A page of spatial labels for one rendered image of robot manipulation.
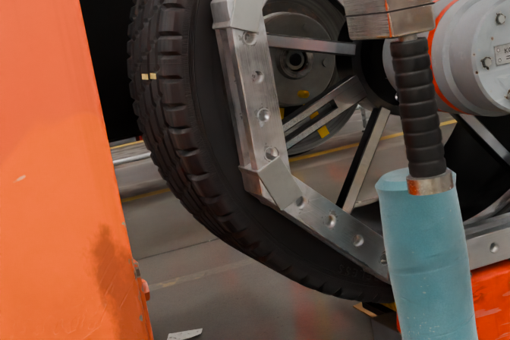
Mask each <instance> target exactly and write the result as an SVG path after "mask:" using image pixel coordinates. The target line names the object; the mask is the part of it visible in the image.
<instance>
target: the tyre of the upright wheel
mask: <svg viewBox="0 0 510 340"><path fill-rule="evenodd" d="M211 1H212V0H133V3H134V4H135V6H133V7H132V8H131V12H130V17H129V18H130V19H131V21H132V23H131V24H129V25H128V30H127V35H128V36H129V37H130V38H131V40H129V41H128V42H127V54H129V55H130V58H128V59H127V75H128V77H129V78H130V79H132V81H131V82H130V83H129V88H130V93H131V98H132V99H135V101H134V103H133V104H132V105H133V108H134V114H135V115H137V116H139V118H138V119H137V124H138V127H139V129H140V131H142V132H144V134H143V136H142V138H143V142H144V143H145V146H146V148H147V150H149V151H151V153H150V157H151V159H152V161H153V163H154V165H157V166H158V172H159V173H160V175H161V176H162V179H164V180H166V181H167V182H166V184H167V186H168V188H169V189H170V190H171V192H172V193H173V194H174V195H175V197H176V198H178V199H179V200H180V203H181V204H182V206H183V207H184V208H185V209H186V210H187V211H188V212H189V213H191V214H193V217H194V218H195V219H196V220H197V221H198V222H199V223H200V224H202V225H204V227H205V228H206V229H207V230H208V231H210V232H211V233H212V234H214V235H215V236H216V237H218V238H219V239H220V240H222V241H224V242H225V243H226V244H228V245H229V246H231V247H233V248H234V249H236V250H239V251H240V252H242V253H244V254H246V255H247V256H249V257H251V258H253V259H254V260H256V261H258V262H260V263H262V264H263V265H265V266H267V267H269V268H270V269H273V270H274V271H276V272H278V273H280V274H282V275H283V276H285V277H287V278H289V279H290V280H292V281H294V282H297V283H299V284H300V285H303V286H305V287H307V288H310V289H313V290H316V291H318V292H321V293H324V294H327V295H332V296H334V297H337V298H343V299H347V300H351V301H353V300H356V301H360V302H367V303H369V302H372V303H377V304H390V303H393V302H395V299H394V295H393V291H392V286H391V285H390V284H388V283H386V282H383V281H381V280H379V279H378V278H377V277H375V276H374V275H371V274H369V273H367V272H365V271H363V268H361V267H360V266H358V265H357V264H356V263H354V262H352V261H351V260H349V259H348V258H347V257H345V256H343V255H342V254H340V253H339V252H338V251H336V250H334V249H332V248H331V247H330V246H328V245H327V244H325V243H323V242H322V241H321V240H319V239H318V238H316V237H314V236H313V235H312V234H310V233H309V232H307V231H305V230H304V229H302V228H301V227H300V226H298V225H296V224H295V223H293V222H292V221H291V220H289V219H287V218H286V217H284V216H283V215H282V214H280V213H279V212H277V211H275V210H274V209H273V208H271V207H270V206H267V205H264V204H262V203H261V202H260V201H259V200H258V199H257V198H256V197H254V196H253V195H251V194H249V193H248V192H246V190H245V189H244V183H243V178H242V174H241V171H240V170H239V168H238V166H239V165H240V162H239V158H238V150H237V146H236V142H235V134H234V130H233V125H232V121H231V113H230V109H229V104H228V97H227V93H226V88H225V81H224V76H223V72H222V64H221V60H220V55H219V48H218V43H217V39H216V32H215V30H214V29H213V15H212V11H211V7H210V3H211Z"/></svg>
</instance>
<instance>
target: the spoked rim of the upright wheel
mask: <svg viewBox="0 0 510 340"><path fill-rule="evenodd" d="M329 1H330V2H331V3H332V4H333V5H334V6H335V7H336V8H337V9H338V10H339V11H340V12H341V13H342V14H343V15H344V16H345V6H344V2H343V0H329ZM266 36H267V41H268V46H269V49H279V50H287V51H295V52H309V53H316V54H324V55H335V62H336V67H337V72H338V76H339V79H340V81H339V82H338V83H336V84H334V85H333V86H331V87H330V88H329V89H327V90H325V91H324V92H322V93H321V94H319V95H318V96H316V97H315V98H313V99H312V100H310V101H309V102H307V103H306V104H304V105H303V106H301V107H300V108H299V109H297V110H295V111H294V112H292V113H291V114H290V115H288V116H286V117H285V118H283V119H282V127H283V131H284V133H285V132H286V131H288V130H290V129H291V128H293V127H294V126H295V125H297V124H299V123H300V122H302V121H303V120H304V119H306V118H308V117H309V116H311V115H312V114H313V113H315V112H317V111H318V110H320V109H321V108H322V107H324V106H325V105H327V104H329V103H330V105H331V106H330V107H328V108H327V109H326V110H324V111H323V112H321V113H319V114H318V115H317V116H315V117H314V118H312V119H310V120H309V121H308V122H306V123H305V124H303V125H301V126H300V127H299V128H298V129H296V130H295V131H293V132H291V133H290V134H289V135H287V136H286V137H285V144H286V148H287V151H288V150H289V149H291V148H292V147H293V146H295V145H297V144H298V143H300V142H301V141H302V140H304V139H305V138H307V137H309V136H310V135H311V134H313V133H314V132H316V131H318V130H319V129H320V128H322V127H323V126H325V125H326V124H328V123H329V122H330V121H332V120H333V119H335V118H337V117H338V116H340V115H341V114H342V113H344V112H346V111H347V110H349V109H350V108H351V107H352V106H354V105H356V104H358V105H360V106H362V107H363V108H365V109H367V110H369V111H371V115H370V118H369V120H368V122H367V126H366V128H365V130H364V133H363V136H362V138H361V140H360V143H359V146H358V148H357V151H356V153H355V155H354V159H353V161H352V163H351V167H350V168H349V171H348V174H347V177H346V179H345V182H344V184H343V186H342V190H341V192H340V194H339V196H338V199H337V202H336V204H335V205H336V206H338V207H340V208H341V209H343V210H344V211H345V212H347V213H348V214H350V215H351V216H353V217H355V218H356V219H357V220H358V221H360V222H362V223H363V224H365V225H366V226H367V227H369V228H371V229H372V230H373V231H375V232H376V233H377V234H379V235H381V236H382V237H383V227H382V220H381V214H380V207H379V200H378V201H376V202H374V203H370V204H367V205H365V206H359V207H356V208H354V205H355V203H356V200H357V197H358V195H359V193H360V189H361V187H362V185H363V182H364V179H365V177H366V175H367V172H368V169H369V167H370V164H371V162H372V160H373V156H374V154H375V152H376V148H377V147H378V144H379V141H380V138H381V136H382V134H383V131H384V128H385V126H386V123H387V121H388V119H389V116H390V115H399V116H400V111H399V104H400V103H399V101H397V100H396V99H395V94H396V93H397V92H396V90H395V89H394V87H393V86H392V85H391V84H390V82H389V80H388V79H385V78H384V77H381V76H380V75H379V74H378V73H377V72H376V71H375V69H374V67H373V65H372V61H371V50H372V47H373V44H374V42H375V41H376V39H366V40H351V39H350V37H349V34H348V25H347V20H346V21H345V23H344V24H343V26H342V29H341V31H340V33H339V35H338V40H337V41H335V40H328V39H314V38H307V37H300V36H287V35H280V34H272V33H267V34H266ZM449 114H450V115H451V116H452V117H453V118H454V119H455V120H456V121H457V124H456V126H455V128H454V130H453V132H452V134H451V136H450V137H449V139H448V141H447V142H446V144H445V146H444V152H445V154H444V158H445V161H446V167H447V168H449V169H451V170H452V171H453V172H454V173H456V183H455V186H456V190H457V194H458V202H459V206H460V210H461V217H462V222H463V225H468V224H471V223H474V222H479V221H481V220H484V219H488V218H492V217H493V216H494V215H495V214H497V213H498V212H499V211H501V210H502V209H503V208H504V207H505V206H507V205H508V204H509V203H510V114H508V115H503V116H499V117H490V116H477V115H465V114H453V113H449ZM400 117H401V116H400ZM401 119H402V117H401Z"/></svg>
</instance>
